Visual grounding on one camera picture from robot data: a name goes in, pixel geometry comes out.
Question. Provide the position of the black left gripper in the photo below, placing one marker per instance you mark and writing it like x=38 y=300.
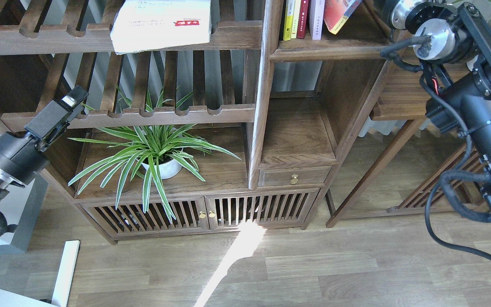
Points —
x=22 y=157

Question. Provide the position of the white book red label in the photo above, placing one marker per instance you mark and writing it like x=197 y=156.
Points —
x=142 y=25

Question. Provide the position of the pale pink book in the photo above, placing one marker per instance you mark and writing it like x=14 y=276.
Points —
x=316 y=13

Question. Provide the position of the red cover book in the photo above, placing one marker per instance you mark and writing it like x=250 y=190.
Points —
x=337 y=12

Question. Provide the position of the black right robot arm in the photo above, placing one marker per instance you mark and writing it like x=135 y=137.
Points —
x=451 y=46

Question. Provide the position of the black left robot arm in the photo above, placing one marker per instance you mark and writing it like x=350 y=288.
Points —
x=4 y=226

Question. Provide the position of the spider plant white pot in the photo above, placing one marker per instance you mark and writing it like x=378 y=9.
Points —
x=142 y=152

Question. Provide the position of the white table leg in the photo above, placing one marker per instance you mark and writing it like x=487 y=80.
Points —
x=65 y=273

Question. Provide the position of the dark wooden bookshelf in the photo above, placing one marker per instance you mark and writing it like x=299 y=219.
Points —
x=290 y=110

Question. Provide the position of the dark red book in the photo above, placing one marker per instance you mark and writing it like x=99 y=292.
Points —
x=302 y=19

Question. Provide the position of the cream yellow book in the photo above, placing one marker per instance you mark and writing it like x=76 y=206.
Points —
x=295 y=21

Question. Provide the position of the wooden side table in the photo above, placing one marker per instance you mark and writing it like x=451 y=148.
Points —
x=402 y=99

